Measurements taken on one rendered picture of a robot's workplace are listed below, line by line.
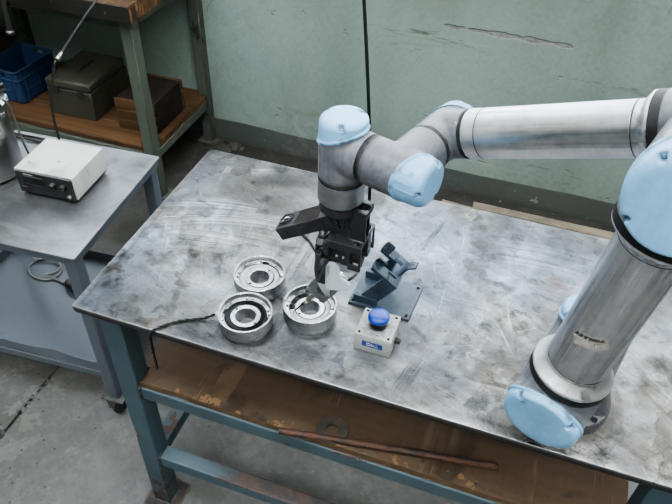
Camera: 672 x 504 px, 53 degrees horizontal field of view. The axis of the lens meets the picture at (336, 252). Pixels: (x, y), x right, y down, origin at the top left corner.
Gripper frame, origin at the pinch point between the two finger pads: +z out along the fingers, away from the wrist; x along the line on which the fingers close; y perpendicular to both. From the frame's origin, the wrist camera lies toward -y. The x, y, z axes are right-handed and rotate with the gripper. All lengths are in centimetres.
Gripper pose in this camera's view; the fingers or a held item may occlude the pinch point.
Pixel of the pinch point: (327, 284)
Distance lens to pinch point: 122.2
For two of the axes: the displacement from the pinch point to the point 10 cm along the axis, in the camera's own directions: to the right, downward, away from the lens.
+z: -0.2, 7.4, 6.7
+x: 3.7, -6.2, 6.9
